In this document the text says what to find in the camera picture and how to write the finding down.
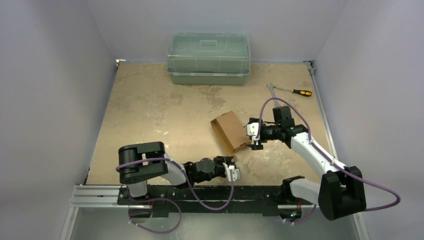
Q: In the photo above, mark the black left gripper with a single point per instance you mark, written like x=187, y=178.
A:
x=226, y=160

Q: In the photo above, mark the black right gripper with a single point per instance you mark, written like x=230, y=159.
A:
x=265, y=135

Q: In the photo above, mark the brown cardboard box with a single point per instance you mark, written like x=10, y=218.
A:
x=230, y=133

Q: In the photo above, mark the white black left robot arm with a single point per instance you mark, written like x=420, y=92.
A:
x=141, y=162

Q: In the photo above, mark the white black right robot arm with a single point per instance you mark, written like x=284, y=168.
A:
x=340, y=192

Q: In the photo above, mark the silver open-end wrench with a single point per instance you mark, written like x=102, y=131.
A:
x=271, y=88

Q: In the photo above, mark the green clear-lid plastic toolbox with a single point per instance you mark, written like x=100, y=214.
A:
x=208, y=58

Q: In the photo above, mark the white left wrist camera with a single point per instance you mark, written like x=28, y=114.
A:
x=232, y=173

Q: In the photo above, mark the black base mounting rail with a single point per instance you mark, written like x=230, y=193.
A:
x=172, y=207

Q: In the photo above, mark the black yellow handled screwdriver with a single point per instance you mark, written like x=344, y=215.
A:
x=305, y=93

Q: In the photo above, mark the aluminium frame extrusion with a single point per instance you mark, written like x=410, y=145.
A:
x=96, y=197

